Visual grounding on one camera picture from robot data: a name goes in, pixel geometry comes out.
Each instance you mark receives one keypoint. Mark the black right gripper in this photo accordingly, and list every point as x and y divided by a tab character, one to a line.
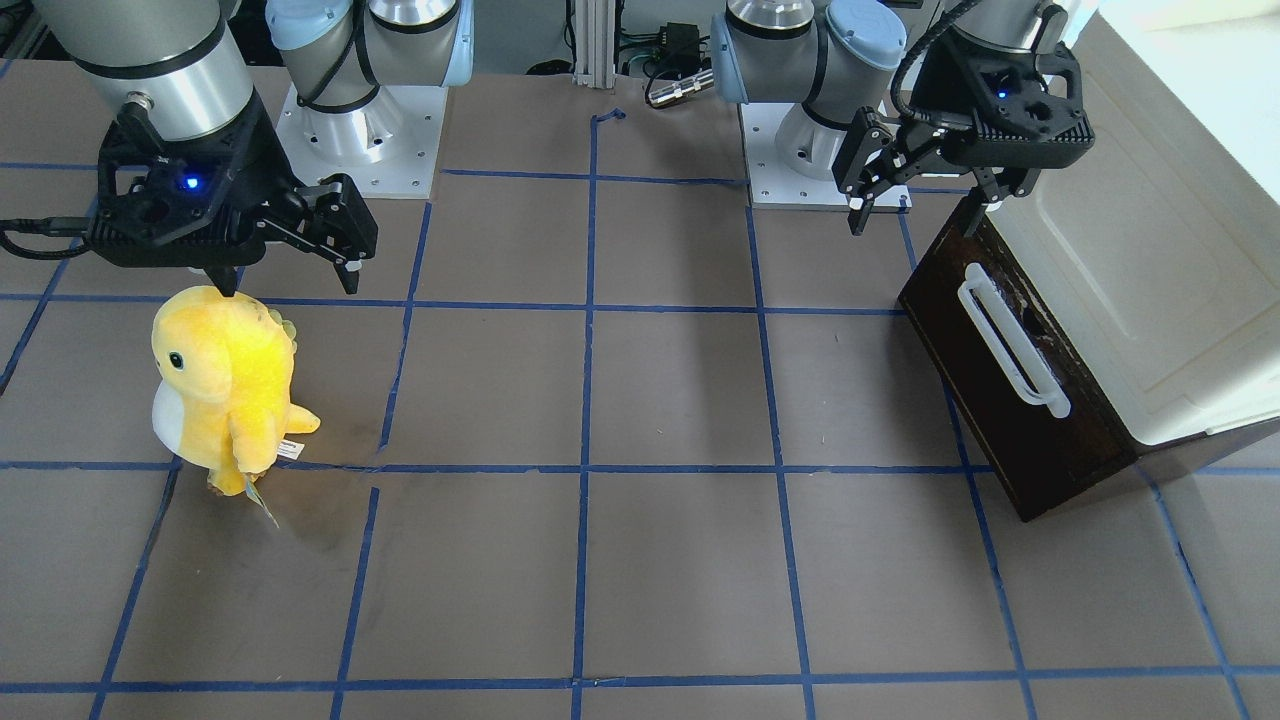
262	160

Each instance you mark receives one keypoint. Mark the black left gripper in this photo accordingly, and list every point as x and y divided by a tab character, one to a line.
935	92

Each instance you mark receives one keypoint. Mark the dark brown wooden drawer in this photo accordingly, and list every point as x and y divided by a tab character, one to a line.
1045	464

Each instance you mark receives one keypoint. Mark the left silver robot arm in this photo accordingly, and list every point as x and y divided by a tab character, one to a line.
836	57

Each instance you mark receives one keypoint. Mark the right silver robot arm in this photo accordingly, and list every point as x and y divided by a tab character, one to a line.
182	62

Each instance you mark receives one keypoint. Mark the yellow plush dinosaur toy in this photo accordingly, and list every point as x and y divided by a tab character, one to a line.
224	401

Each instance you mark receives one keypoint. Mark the cream plastic storage box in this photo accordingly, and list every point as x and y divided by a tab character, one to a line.
1157	252

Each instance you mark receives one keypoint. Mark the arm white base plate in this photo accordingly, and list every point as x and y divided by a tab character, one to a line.
390	147
790	158

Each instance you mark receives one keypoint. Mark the white drawer handle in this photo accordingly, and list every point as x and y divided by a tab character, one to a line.
1025	369

